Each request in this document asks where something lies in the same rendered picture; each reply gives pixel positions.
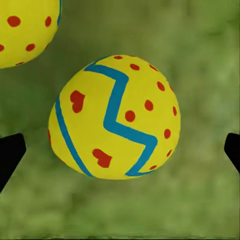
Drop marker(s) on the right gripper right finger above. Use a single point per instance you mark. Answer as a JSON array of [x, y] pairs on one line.
[[232, 149]]

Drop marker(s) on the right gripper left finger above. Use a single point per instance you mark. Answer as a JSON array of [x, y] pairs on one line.
[[12, 149]]

